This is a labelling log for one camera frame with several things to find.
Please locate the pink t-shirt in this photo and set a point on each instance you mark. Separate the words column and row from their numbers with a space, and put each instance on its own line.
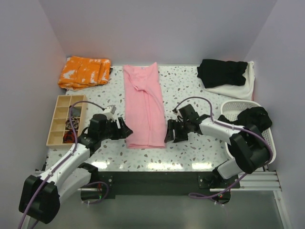
column 144, row 109

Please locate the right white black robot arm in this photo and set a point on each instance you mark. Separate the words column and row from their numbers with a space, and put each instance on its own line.
column 249, row 149

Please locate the orange white folded t-shirt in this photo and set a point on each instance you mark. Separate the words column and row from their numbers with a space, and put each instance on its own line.
column 80, row 73

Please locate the aluminium rail frame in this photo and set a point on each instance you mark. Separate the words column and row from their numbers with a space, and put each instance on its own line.
column 259, row 181

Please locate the black white patterned item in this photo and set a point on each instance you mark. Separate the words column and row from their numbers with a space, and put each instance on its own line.
column 74, row 123

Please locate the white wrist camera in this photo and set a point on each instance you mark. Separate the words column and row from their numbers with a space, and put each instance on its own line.
column 109, row 112
column 179, row 117

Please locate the wooden compartment tray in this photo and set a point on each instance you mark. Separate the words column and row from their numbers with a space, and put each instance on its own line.
column 58, row 136

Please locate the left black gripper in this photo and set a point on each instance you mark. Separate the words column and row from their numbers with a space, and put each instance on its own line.
column 123, row 132

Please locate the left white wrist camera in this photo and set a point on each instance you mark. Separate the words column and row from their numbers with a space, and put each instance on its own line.
column 109, row 112

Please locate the white plastic laundry basket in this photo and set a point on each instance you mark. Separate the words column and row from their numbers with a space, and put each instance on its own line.
column 232, row 108

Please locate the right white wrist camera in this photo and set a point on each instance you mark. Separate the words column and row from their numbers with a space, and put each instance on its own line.
column 179, row 117

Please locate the grey item in tray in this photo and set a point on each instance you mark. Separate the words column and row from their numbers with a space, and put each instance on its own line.
column 75, row 111

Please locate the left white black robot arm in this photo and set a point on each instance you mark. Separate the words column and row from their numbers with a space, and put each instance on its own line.
column 42, row 195

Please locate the black folded t-shirt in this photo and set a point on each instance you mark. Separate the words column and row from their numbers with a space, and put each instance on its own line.
column 214, row 73

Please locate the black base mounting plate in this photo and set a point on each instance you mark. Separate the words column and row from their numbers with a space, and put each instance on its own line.
column 155, row 184

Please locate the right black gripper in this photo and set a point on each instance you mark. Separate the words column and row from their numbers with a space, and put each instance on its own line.
column 171, row 125

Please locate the black t-shirt in basket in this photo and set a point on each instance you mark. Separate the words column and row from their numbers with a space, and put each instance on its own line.
column 257, row 116

